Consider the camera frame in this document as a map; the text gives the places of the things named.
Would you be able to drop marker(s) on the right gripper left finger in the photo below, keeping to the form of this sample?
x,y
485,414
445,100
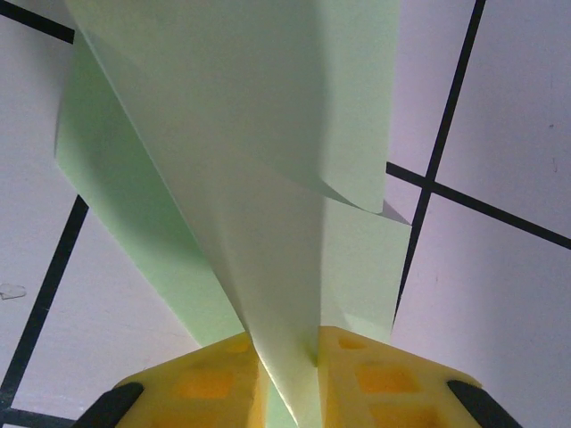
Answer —
x,y
201,388

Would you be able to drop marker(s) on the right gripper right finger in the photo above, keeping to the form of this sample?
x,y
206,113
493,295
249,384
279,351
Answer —
x,y
392,392

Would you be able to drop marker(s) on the light green paper sheet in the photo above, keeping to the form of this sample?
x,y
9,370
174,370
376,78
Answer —
x,y
245,134

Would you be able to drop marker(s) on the small clear tape scrap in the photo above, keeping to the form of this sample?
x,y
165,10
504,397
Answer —
x,y
11,292

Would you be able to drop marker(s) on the white black-grid table mat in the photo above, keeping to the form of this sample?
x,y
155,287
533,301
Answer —
x,y
490,111

